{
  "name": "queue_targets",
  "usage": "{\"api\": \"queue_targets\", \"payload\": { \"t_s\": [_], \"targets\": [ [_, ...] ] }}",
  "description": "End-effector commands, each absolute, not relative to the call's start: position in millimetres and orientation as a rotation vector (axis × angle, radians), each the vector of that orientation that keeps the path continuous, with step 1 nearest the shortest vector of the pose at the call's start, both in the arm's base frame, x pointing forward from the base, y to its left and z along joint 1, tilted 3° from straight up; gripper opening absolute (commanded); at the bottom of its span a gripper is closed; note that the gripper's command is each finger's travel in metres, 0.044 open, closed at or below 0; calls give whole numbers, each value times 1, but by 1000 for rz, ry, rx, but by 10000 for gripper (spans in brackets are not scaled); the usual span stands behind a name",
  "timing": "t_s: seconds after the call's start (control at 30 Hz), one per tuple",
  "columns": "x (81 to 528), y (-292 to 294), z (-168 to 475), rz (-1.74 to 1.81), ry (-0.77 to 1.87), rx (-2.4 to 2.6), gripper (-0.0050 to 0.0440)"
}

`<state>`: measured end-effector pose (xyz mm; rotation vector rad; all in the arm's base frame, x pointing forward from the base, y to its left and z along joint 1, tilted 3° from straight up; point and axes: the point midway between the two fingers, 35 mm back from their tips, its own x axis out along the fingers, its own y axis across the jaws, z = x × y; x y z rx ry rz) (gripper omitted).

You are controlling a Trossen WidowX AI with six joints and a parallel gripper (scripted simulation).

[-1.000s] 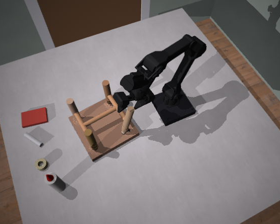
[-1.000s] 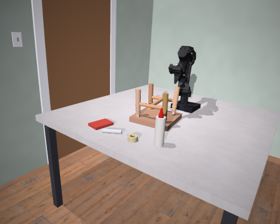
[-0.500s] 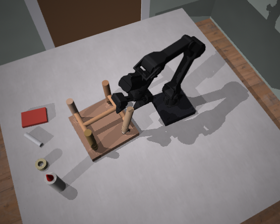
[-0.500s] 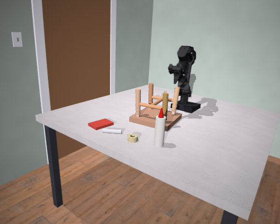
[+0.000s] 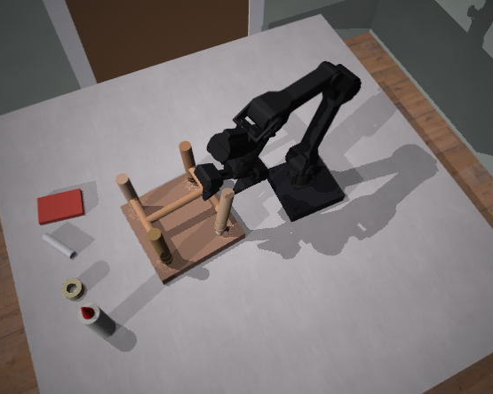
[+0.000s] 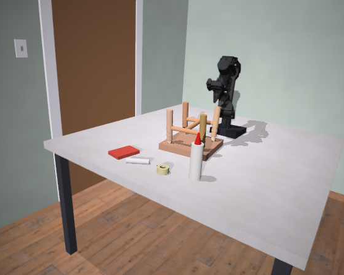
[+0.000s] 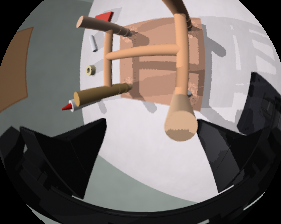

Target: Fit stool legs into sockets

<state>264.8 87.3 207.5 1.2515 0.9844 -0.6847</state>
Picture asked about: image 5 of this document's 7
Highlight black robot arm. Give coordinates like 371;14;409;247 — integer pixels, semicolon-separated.
207;61;362;190

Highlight flat red rectangular block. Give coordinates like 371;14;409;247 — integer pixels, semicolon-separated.
37;188;84;225

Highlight white glue bottle with red cap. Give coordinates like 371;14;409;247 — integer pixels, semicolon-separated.
77;303;116;338

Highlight beige tape roll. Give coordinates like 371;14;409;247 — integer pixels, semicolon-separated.
61;279;84;300

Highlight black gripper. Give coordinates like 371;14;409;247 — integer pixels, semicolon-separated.
194;156;269;201

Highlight brown wooden stool legs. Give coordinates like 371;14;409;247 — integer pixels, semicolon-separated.
115;141;235;264

